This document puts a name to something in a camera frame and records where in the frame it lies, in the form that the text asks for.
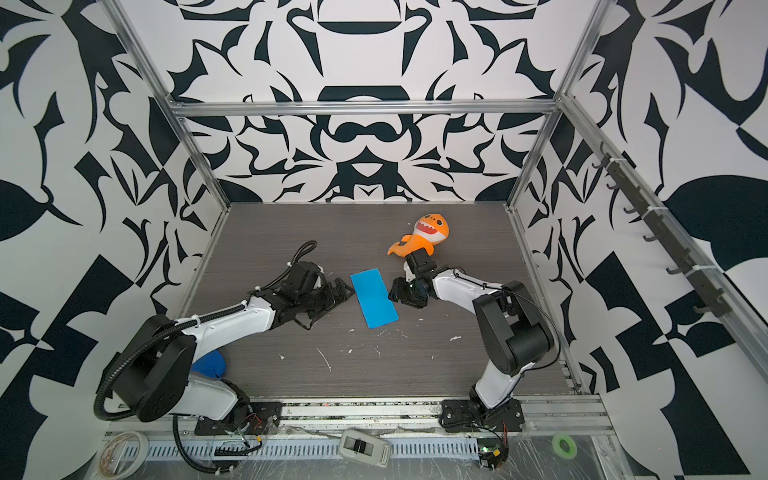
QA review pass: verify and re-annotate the blue square paper sheet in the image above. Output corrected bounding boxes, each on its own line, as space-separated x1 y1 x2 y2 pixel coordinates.
351 269 399 329

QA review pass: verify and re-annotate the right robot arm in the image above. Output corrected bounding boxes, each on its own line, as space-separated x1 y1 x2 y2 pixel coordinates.
389 249 557 414

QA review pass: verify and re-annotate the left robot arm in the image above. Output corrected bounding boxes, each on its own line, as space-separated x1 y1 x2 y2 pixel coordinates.
93 240 355 427

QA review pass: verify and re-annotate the orange shark plush toy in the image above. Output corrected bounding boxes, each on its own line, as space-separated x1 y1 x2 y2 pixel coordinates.
387 214 450 257

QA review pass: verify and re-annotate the blue round cloth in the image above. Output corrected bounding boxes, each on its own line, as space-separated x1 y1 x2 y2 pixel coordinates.
191 350 227 379

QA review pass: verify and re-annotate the small black electronics board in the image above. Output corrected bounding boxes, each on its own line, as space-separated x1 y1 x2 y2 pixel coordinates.
477 437 509 470

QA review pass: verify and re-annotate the green tape roll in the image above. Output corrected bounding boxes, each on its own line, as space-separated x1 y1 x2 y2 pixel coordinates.
551 433 578 460

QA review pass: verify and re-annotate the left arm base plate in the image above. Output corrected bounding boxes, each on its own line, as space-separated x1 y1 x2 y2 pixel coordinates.
194 401 284 436

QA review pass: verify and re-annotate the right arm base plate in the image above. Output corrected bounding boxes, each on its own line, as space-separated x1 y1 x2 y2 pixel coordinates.
438 399 525 433

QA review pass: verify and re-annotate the white slotted cable duct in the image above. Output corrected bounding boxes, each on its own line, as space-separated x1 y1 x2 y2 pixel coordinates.
128 436 481 462

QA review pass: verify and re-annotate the grey switch box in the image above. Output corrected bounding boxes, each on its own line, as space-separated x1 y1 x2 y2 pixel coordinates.
339 429 392 468

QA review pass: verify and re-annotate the black corrugated cable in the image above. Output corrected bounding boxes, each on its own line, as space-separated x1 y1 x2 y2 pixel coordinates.
172 413 264 475

